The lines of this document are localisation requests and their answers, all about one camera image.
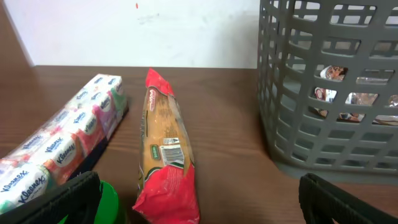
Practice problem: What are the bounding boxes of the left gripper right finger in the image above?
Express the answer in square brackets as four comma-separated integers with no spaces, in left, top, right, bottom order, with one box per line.
[298,173,397,224]

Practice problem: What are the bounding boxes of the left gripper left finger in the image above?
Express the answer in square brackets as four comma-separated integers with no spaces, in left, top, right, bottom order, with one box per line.
[1,171,101,224]

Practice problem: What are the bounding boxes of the spaghetti pack orange ends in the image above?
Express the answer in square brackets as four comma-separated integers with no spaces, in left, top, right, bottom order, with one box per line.
[133,68,200,223]

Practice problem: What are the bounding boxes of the Kleenex tissue multipack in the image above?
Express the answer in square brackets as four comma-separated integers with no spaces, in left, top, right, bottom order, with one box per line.
[1,74,128,213]

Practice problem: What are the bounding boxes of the green lid spice jar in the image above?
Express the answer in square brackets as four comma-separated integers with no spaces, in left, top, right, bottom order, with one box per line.
[57,180,125,224]

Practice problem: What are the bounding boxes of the grey plastic basket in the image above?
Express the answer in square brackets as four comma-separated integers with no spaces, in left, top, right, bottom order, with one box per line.
[257,0,397,185]

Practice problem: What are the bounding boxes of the dried mushroom pouch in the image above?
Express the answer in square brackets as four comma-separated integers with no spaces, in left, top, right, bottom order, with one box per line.
[314,65,397,126]

